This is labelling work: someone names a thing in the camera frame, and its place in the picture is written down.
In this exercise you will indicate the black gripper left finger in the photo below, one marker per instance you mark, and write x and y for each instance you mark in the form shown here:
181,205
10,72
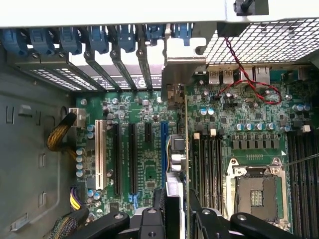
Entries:
149,224

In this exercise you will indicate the silver USB port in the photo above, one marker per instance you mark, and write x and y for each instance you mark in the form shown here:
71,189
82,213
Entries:
214,76
228,76

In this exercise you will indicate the short black expansion slot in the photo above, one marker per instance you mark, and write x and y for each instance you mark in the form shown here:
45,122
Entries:
148,132

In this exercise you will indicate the vented metal slot cover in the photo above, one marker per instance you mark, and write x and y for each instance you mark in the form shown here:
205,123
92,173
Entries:
79,78
53,78

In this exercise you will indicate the long black expansion slot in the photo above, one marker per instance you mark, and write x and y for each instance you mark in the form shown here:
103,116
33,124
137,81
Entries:
132,159
116,159

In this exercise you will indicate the RAM slot with black latch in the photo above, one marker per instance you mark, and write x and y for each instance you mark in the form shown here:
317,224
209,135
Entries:
205,169
220,174

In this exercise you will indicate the white power connector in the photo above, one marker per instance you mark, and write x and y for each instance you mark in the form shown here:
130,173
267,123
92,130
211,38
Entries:
79,117

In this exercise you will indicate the white expansion slot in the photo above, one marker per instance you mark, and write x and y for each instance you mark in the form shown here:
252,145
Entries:
100,154

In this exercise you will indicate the RAM slot with white latch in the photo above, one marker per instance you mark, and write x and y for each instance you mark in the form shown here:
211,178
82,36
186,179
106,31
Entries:
213,169
196,164

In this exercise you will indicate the blue expansion slot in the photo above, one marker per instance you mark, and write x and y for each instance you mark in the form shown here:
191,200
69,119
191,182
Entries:
164,139

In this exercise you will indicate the plain metal slot cover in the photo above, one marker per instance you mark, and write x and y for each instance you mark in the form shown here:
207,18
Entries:
145,69
123,69
101,69

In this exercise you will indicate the silver network port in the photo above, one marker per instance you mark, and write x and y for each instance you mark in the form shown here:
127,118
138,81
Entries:
261,74

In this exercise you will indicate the blue slot retainer clip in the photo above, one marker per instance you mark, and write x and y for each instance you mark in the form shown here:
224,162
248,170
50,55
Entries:
70,39
42,41
154,32
99,39
183,33
127,38
13,42

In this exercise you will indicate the CPU socket with metal frame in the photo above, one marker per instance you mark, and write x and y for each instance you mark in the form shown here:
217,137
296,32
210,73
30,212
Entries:
259,194

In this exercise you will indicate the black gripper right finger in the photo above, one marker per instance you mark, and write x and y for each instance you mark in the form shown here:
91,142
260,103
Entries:
207,224

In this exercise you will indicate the green motherboard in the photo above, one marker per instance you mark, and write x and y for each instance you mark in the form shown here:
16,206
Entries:
149,159

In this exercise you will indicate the black plastic bracket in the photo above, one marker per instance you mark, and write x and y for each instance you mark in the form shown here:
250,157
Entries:
251,7

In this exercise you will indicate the black switch block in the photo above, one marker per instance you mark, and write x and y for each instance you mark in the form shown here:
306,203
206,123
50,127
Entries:
230,29

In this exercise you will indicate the grey metal PC case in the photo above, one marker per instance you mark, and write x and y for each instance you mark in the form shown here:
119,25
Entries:
30,149

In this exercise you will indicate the thin metal locking lever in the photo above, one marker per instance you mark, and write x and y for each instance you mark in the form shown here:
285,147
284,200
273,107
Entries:
302,159

